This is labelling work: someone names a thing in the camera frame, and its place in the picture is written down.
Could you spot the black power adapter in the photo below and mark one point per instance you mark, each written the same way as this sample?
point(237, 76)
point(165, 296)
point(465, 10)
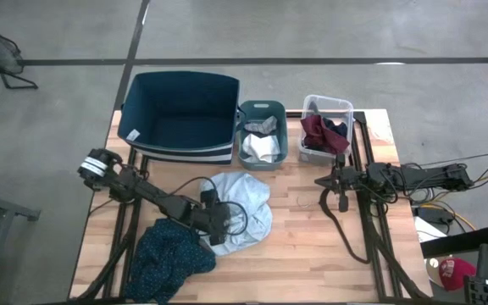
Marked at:
point(434, 215)

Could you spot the light grey heathered cloth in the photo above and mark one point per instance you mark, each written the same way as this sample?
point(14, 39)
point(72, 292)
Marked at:
point(248, 190)

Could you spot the teal plastic basket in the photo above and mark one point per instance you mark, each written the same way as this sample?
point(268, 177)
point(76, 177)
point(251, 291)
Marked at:
point(283, 127)

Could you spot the silver disc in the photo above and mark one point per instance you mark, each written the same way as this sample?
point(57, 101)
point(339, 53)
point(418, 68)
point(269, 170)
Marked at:
point(431, 271)

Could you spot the navy dotted cloth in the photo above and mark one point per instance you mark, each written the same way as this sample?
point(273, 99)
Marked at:
point(163, 258)

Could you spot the red cap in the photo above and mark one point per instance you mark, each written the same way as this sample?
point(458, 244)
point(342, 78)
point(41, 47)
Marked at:
point(456, 273)

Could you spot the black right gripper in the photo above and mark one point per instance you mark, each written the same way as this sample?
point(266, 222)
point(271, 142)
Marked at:
point(352, 178)

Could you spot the black desk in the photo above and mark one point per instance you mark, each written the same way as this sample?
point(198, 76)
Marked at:
point(460, 243)

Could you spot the dark blue cloth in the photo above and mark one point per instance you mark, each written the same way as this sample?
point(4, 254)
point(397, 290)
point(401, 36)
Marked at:
point(337, 127)

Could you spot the white paper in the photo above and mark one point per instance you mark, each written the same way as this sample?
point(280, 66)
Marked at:
point(426, 233)

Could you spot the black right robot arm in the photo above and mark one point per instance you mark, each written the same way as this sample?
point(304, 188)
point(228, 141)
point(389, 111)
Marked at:
point(422, 175)

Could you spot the clear plastic container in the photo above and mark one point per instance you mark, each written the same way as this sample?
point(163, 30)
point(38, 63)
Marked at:
point(328, 103)

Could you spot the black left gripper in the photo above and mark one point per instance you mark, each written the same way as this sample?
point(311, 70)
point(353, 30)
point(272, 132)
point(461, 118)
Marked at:
point(210, 220)

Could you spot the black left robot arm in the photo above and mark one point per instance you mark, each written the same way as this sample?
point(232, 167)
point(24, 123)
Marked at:
point(142, 190)

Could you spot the white cloth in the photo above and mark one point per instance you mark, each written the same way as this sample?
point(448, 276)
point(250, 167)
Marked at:
point(261, 148)

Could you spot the maroon cloth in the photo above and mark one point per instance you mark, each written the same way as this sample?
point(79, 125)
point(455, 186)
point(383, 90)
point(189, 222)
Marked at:
point(320, 135)

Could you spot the navy white striped fabric bin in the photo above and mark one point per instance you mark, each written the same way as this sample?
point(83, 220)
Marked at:
point(176, 127)

